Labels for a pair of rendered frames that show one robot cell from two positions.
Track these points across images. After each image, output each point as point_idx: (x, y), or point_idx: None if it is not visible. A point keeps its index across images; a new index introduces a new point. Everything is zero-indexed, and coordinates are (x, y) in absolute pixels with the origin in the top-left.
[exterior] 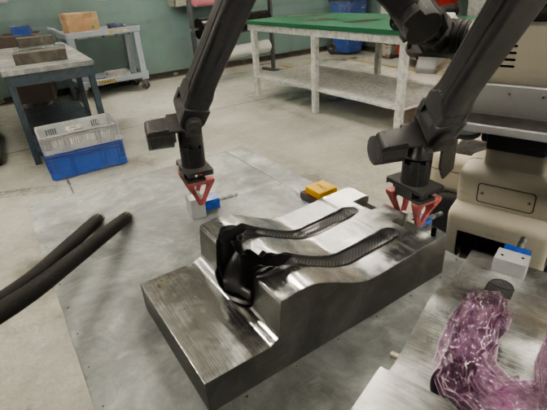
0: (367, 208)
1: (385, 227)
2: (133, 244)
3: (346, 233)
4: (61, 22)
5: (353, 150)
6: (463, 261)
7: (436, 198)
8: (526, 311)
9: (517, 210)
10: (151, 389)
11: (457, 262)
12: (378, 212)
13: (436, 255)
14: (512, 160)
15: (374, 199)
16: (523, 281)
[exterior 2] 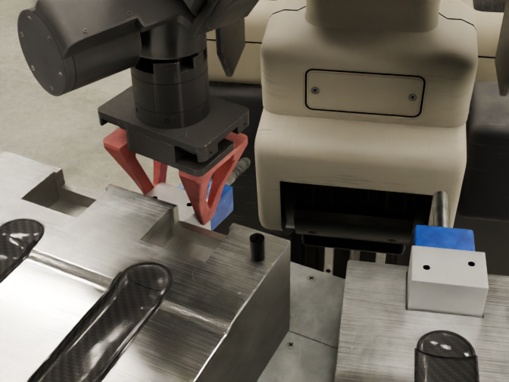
0: (67, 203)
1: (129, 266)
2: None
3: (21, 317)
4: None
5: (17, 5)
6: (326, 279)
7: (236, 144)
8: None
9: (390, 114)
10: None
11: (313, 286)
12: (98, 220)
13: (275, 303)
14: (364, 7)
15: (83, 103)
16: (485, 322)
